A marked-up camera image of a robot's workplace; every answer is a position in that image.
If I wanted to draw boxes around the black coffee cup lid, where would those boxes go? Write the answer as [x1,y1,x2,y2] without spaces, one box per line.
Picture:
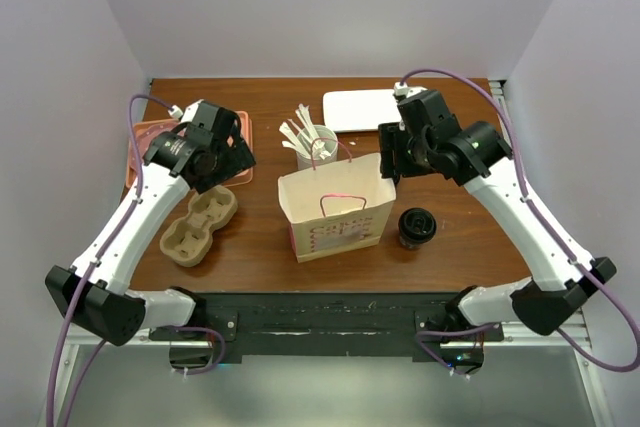
[398,207,437,241]

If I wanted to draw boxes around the pink paper gift bag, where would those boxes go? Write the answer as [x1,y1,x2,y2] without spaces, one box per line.
[277,153,396,263]

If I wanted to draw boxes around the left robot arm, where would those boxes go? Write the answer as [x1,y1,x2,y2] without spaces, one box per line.
[45,100,256,346]

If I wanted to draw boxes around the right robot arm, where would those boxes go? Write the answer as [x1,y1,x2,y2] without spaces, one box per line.
[378,84,617,340]

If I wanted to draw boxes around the white rectangular plate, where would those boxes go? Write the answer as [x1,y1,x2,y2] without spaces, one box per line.
[322,89,401,133]

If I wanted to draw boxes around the white cylindrical holder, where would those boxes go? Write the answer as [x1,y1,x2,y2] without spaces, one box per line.
[296,125,339,170]

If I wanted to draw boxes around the white paper stir sticks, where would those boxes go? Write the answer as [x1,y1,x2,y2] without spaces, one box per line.
[279,104,330,160]

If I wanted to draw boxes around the pink dotted plate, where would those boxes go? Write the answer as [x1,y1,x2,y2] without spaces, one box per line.
[134,119,178,157]

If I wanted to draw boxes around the cardboard cup carrier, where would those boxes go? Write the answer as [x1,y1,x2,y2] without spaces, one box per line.
[159,186,238,268]

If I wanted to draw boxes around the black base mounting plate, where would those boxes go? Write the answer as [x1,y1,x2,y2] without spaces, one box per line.
[144,290,506,366]

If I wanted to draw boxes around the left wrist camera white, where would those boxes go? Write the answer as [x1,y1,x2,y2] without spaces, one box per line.
[168,99,204,123]

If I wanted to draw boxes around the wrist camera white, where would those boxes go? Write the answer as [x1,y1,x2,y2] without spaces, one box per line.
[168,99,204,123]
[393,81,413,101]

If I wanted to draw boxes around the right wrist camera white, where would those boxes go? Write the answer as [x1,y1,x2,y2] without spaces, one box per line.
[393,81,413,101]

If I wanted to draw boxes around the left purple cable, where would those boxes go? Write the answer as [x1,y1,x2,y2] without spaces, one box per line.
[44,94,176,427]

